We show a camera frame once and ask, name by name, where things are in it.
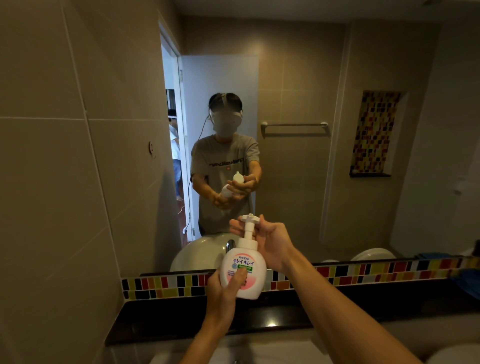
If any person's right hand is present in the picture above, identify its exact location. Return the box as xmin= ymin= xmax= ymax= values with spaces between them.
xmin=229 ymin=214 xmax=297 ymax=274

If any person's left hand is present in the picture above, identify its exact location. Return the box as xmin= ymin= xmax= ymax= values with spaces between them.
xmin=205 ymin=267 xmax=248 ymax=333

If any white pump soap bottle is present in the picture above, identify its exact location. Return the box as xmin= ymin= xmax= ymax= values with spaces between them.
xmin=219 ymin=213 xmax=268 ymax=301

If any person's left forearm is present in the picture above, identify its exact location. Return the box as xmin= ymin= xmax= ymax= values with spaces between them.
xmin=180 ymin=319 xmax=234 ymax=364

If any person's right forearm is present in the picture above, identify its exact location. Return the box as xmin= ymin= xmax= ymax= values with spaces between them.
xmin=280 ymin=247 xmax=425 ymax=364

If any white wash basin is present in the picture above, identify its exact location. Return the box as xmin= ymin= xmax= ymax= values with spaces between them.
xmin=149 ymin=338 xmax=334 ymax=364

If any black stone counter ledge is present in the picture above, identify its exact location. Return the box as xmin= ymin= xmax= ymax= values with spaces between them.
xmin=104 ymin=278 xmax=480 ymax=347

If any chrome towel bar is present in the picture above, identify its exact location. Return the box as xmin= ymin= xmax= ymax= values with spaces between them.
xmin=260 ymin=121 xmax=331 ymax=138

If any multicolour mosaic tile strip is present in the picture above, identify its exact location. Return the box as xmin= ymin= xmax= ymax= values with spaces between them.
xmin=121 ymin=256 xmax=480 ymax=301

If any white round container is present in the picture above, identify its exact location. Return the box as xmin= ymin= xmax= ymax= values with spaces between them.
xmin=425 ymin=344 xmax=480 ymax=364

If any blue cloth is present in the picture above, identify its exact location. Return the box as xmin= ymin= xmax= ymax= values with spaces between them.
xmin=449 ymin=267 xmax=480 ymax=301

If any large wall mirror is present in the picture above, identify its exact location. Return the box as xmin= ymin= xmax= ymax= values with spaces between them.
xmin=119 ymin=0 xmax=480 ymax=279

